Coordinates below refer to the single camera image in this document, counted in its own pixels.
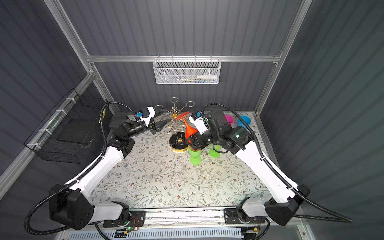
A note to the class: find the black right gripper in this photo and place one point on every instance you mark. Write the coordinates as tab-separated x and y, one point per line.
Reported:
194	139

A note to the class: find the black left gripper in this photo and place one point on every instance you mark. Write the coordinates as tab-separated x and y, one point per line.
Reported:
157	127

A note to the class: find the green wine glass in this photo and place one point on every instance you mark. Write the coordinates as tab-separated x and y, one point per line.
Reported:
215	151
195	158

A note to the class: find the pink wine glass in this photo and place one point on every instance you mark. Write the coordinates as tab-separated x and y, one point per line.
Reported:
229	119

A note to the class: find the blue wine glass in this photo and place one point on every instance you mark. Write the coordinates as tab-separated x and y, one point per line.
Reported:
246	119

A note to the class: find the red wine glass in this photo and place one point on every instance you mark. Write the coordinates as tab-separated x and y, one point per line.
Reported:
189	130

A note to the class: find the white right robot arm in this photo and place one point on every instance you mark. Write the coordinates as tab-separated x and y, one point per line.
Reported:
213	129

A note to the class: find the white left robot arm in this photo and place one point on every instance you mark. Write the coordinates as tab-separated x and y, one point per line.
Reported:
71	206

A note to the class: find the gold wine glass rack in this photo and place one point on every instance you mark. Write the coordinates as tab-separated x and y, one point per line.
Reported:
177	128

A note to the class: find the white bottle in basket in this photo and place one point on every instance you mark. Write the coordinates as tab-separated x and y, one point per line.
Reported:
208	77

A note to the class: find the white wire mesh basket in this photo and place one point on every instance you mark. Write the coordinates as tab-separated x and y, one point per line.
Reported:
185	72

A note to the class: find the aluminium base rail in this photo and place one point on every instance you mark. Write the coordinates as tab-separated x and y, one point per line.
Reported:
205	223

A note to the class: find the black wire basket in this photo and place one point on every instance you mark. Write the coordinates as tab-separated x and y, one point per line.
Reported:
73	134

